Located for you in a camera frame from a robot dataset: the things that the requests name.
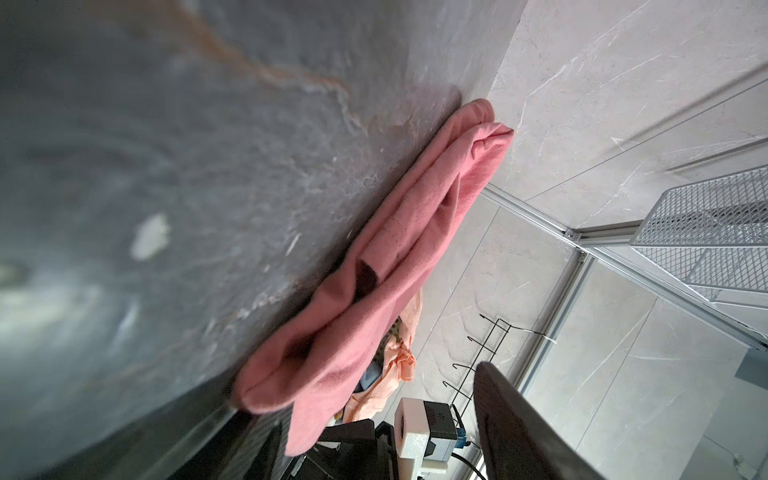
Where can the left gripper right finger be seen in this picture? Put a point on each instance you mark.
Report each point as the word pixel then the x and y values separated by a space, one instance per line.
pixel 516 441

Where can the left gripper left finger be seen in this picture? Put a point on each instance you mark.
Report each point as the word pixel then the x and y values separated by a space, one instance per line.
pixel 248 446

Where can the dark pink t-shirt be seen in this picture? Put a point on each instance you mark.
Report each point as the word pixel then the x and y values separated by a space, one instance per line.
pixel 312 363

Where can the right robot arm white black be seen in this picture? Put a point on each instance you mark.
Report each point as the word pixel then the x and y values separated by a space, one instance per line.
pixel 356 450

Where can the grey blue t-shirt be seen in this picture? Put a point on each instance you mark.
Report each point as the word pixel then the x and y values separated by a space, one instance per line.
pixel 369 377

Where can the light salmon t-shirt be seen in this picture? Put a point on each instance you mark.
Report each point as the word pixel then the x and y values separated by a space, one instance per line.
pixel 399 366

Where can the green plastic basket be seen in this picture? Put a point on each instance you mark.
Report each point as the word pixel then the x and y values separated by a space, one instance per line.
pixel 393 332

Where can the black wire hook rack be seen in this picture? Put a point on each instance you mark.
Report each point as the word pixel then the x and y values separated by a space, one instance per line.
pixel 489 347

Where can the white wire mesh basket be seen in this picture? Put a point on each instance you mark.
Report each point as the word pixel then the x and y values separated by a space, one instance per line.
pixel 711 235

